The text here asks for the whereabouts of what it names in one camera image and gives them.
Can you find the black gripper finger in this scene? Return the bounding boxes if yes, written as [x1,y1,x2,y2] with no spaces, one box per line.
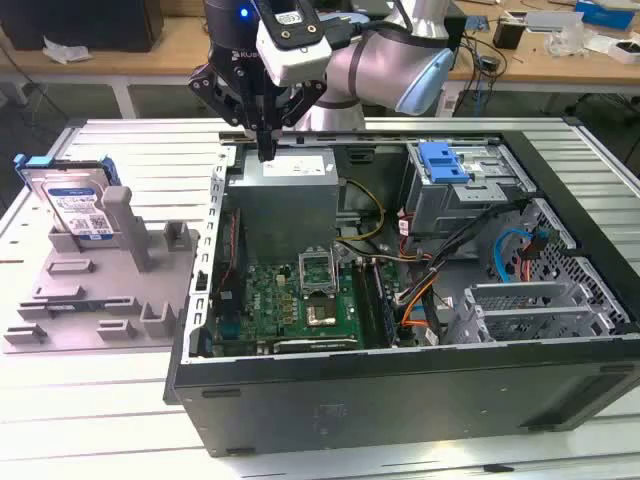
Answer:
[188,63,268,162]
[266,82,327,162]

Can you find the hard disk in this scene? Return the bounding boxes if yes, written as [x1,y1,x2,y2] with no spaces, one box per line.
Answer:
[13,153,121,242]

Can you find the metal disk bay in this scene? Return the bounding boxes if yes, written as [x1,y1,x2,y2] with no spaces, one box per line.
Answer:
[462,282,616,344]

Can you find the wooden desk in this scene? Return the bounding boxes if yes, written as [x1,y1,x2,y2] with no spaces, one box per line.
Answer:
[0,0,640,96]

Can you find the grey power supply unit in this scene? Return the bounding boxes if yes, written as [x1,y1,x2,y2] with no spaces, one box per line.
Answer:
[225,148,341,262]

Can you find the large black computer tower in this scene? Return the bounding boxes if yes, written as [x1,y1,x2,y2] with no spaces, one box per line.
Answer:
[0,0,164,54]

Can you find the blue plastic cage latch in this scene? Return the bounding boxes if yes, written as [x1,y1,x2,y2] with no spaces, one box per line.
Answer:
[418,142,471,184]

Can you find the crumpled white plastic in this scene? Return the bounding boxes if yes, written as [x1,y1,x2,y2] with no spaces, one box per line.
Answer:
[42,35,94,65]

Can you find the metal socket cover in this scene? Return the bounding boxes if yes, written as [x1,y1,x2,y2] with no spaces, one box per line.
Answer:
[298,248,340,297]

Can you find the black box on desk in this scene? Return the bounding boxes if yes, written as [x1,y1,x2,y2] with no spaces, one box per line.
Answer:
[442,14,469,71]

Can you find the metal optical drive cage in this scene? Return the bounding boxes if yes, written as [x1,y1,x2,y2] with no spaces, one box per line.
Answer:
[404,142,536,241]

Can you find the green motherboard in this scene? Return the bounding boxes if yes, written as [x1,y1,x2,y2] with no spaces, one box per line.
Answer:
[212,259,401,357]

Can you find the black RAM slot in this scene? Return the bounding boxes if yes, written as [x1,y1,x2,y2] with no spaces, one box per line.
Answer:
[352,259,374,349]
[367,259,390,348]
[359,259,381,349]
[373,259,399,346]

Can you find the CPU socket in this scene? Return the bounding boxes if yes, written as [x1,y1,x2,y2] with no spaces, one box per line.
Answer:
[304,295,337,327]

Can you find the grey parts rack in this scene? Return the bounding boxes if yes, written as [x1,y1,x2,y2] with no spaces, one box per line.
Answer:
[2,187,201,356]

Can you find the black graphics card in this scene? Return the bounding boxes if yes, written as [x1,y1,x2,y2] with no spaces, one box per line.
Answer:
[272,337,359,355]

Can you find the clear plastic packaging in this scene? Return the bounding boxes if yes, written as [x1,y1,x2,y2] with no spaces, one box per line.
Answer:
[544,22,586,56]

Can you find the blue cardboard box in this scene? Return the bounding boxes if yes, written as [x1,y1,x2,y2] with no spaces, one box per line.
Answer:
[574,0,636,31]

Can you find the black PC case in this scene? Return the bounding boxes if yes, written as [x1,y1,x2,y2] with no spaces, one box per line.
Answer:
[163,130,640,459]

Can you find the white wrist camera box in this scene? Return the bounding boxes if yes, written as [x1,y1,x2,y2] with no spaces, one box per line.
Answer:
[255,0,334,87]

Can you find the yellow wires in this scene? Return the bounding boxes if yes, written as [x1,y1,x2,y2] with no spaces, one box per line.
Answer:
[335,179,386,246]

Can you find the white grey wire bundle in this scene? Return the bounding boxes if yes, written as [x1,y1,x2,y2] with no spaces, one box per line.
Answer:
[339,244,431,264]

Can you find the black cable bundle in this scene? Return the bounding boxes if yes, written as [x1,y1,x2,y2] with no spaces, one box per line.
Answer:
[394,198,532,346]

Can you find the blue flat data wire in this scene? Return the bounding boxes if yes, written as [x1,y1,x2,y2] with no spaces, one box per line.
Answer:
[493,227,531,284]

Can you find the red orange power wire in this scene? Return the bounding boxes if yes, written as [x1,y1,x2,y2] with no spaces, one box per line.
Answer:
[517,229,549,286]

